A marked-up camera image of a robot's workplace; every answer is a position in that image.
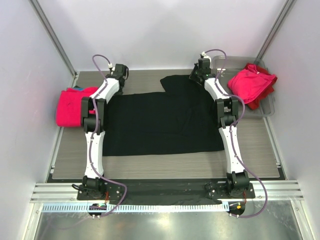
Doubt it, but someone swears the black t shirt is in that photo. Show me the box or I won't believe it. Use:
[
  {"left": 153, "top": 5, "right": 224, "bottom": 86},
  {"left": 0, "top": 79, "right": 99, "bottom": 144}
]
[{"left": 102, "top": 75, "right": 224, "bottom": 157}]

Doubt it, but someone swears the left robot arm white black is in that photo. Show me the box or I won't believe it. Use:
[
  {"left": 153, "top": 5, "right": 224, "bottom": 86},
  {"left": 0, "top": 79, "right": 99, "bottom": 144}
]
[{"left": 78, "top": 63, "right": 129, "bottom": 200}]

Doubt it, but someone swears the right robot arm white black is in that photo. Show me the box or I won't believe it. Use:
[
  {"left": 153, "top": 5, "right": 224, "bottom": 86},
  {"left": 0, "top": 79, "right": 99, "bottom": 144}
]
[{"left": 189, "top": 56, "right": 250, "bottom": 198}]

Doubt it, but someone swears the clear plastic bin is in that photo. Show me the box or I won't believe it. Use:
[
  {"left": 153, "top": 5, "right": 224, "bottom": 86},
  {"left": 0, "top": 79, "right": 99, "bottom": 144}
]
[{"left": 212, "top": 56, "right": 275, "bottom": 119}]

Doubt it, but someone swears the pink t shirt in bin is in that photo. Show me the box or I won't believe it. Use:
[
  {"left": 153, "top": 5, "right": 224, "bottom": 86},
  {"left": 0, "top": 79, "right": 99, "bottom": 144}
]
[{"left": 227, "top": 63, "right": 278, "bottom": 110}]

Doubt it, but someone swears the red t shirt in bin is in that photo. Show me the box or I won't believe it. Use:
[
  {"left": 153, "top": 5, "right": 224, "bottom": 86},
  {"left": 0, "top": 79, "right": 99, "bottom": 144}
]
[{"left": 244, "top": 63, "right": 278, "bottom": 110}]

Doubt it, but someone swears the folded pink t shirt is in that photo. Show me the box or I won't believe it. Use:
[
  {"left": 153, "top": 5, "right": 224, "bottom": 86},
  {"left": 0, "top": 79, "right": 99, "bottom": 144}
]
[{"left": 55, "top": 86, "right": 98, "bottom": 128}]

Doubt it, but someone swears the left aluminium frame post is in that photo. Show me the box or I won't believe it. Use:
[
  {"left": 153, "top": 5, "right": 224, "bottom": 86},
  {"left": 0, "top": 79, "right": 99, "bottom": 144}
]
[{"left": 28, "top": 0, "right": 77, "bottom": 78}]

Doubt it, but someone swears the aluminium frame post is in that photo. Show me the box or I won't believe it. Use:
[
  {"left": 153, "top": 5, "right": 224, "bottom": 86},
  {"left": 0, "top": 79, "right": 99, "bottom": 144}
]
[
  {"left": 28, "top": 0, "right": 77, "bottom": 78},
  {"left": 256, "top": 0, "right": 297, "bottom": 60}
]

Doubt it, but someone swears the right aluminium frame post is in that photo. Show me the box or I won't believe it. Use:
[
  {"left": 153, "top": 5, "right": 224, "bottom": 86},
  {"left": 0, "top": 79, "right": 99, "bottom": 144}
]
[{"left": 256, "top": 0, "right": 297, "bottom": 60}]

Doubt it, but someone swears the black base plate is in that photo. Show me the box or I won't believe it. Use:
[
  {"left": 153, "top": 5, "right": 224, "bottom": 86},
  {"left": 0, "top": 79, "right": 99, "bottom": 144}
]
[{"left": 71, "top": 178, "right": 256, "bottom": 205}]

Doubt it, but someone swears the aluminium rail front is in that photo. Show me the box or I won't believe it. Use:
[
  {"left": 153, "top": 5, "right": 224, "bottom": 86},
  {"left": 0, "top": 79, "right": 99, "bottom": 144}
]
[{"left": 31, "top": 180, "right": 304, "bottom": 202}]

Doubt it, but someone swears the slotted cable duct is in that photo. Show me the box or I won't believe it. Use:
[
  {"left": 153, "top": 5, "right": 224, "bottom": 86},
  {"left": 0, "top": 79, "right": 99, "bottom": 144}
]
[{"left": 41, "top": 202, "right": 229, "bottom": 214}]

